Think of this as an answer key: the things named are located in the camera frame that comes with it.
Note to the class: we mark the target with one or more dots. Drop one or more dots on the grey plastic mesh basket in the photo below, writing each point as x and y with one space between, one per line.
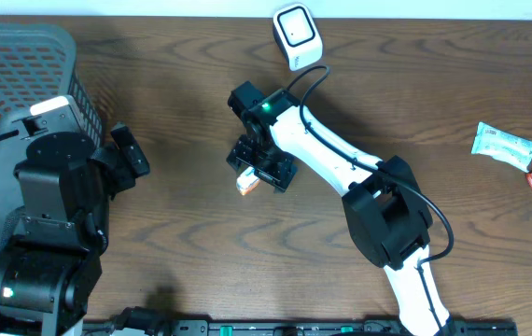
37 63

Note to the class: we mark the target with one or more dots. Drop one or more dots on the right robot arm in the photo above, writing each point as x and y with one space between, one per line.
387 216

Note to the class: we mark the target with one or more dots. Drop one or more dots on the orange tissue packet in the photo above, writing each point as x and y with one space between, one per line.
247 180

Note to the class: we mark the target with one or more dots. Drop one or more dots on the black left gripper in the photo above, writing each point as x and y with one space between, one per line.
118 176

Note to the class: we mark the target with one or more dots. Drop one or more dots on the white barcode scanner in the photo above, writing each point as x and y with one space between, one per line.
296 34

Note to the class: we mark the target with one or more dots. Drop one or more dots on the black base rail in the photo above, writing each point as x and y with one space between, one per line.
145 322

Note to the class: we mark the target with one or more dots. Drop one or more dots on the teal snack packet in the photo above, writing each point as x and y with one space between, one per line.
502 146

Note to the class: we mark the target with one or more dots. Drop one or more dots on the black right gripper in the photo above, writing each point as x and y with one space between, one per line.
275 175

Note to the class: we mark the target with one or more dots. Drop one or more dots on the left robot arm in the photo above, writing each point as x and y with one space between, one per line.
56 183

